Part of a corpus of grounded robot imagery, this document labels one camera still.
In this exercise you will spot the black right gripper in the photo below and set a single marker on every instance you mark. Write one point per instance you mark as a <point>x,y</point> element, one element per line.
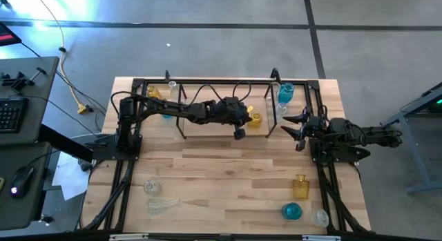
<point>315,127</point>

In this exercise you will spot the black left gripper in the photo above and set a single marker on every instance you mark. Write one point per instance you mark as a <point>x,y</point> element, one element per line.
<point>229,111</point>

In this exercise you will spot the yellow ribbed glass vase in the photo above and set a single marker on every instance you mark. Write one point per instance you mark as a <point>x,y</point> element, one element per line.
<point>256,121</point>

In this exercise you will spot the teal embossed glass vase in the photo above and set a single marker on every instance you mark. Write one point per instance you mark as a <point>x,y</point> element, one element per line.
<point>167,116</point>

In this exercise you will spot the tall yellow glass vase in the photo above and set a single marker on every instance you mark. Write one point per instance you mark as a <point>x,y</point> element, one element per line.
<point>154,93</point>

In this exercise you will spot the clear flared glass vase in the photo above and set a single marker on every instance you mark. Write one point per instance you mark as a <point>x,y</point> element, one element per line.
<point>160,205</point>

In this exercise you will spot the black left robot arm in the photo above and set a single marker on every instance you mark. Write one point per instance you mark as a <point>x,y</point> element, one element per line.
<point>165,108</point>

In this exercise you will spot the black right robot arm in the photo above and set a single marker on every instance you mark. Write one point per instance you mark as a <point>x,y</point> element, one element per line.
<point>373,135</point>

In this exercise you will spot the black-framed wooden shelf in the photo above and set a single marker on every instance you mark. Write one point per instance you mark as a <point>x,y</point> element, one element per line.
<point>214,130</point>

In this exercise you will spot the tall teal textured glass vase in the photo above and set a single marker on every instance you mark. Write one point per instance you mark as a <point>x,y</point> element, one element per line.
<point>286,93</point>

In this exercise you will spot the yellow square glass bottle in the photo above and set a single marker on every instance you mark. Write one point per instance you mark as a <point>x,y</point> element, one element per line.
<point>301,188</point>

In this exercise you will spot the slender clear cut-glass vase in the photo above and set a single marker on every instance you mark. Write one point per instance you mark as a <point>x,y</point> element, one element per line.
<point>172,85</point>

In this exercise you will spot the round teal glass vase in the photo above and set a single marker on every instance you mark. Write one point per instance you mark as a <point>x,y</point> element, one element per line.
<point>291,211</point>

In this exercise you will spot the clear frosted glass vase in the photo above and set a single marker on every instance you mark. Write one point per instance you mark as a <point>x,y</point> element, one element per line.
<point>320,218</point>

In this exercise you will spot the clear round glass vase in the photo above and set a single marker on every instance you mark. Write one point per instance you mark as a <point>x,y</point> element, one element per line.
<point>152,188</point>

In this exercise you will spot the blue-grey table stand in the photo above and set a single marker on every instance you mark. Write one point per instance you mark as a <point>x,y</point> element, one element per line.
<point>424,185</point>

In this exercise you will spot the black diagonal bar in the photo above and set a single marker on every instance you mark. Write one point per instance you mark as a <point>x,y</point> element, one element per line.
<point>65,144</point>

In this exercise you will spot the white paper sheet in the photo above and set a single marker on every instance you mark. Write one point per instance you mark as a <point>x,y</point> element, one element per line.
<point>70,179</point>

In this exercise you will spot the grey desk top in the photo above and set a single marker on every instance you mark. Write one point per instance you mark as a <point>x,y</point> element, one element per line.
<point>20,213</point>
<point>38,106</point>

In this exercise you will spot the black desk clamp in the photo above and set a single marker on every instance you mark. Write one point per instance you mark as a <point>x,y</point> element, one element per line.
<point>19,83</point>

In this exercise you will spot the black computer mouse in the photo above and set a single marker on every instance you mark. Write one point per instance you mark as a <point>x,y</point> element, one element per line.
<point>21,180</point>

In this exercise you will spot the black keyboard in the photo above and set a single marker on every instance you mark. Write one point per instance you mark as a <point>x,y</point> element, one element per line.
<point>12,115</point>

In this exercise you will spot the black device with red light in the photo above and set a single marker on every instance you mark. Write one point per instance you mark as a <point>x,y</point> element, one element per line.
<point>7,35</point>

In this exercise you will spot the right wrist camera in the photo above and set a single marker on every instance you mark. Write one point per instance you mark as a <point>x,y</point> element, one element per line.
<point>300,145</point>

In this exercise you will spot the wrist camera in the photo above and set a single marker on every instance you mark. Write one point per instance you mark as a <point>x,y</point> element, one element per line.
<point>239,133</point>
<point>300,145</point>

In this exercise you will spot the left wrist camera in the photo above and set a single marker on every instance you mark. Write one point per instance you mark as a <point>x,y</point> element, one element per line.
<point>239,133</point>

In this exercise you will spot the black aluminium table frame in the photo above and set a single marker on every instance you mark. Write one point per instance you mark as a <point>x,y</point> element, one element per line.
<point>224,81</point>

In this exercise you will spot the white bracket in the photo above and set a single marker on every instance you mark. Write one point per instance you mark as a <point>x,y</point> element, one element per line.
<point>321,238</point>
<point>128,237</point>

